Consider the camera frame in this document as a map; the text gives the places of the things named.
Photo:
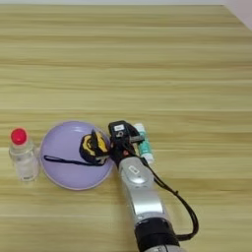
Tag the clear bottle red cap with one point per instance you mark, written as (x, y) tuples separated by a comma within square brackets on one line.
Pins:
[(23, 157)]

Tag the purple round plate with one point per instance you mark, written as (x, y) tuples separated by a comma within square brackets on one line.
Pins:
[(64, 154)]

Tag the teal white glue stick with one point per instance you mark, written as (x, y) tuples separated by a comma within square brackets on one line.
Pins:
[(146, 147)]

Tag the yellow black tape measure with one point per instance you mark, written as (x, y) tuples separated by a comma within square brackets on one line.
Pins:
[(88, 147)]

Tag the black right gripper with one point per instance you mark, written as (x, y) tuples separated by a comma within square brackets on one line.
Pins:
[(122, 149)]

